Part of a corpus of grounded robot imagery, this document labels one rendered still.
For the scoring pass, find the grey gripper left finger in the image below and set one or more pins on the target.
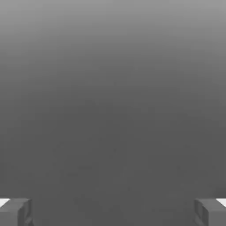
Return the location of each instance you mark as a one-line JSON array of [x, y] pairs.
[[14, 212]]

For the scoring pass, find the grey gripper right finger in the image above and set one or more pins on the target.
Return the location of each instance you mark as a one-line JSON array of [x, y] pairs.
[[211, 212]]

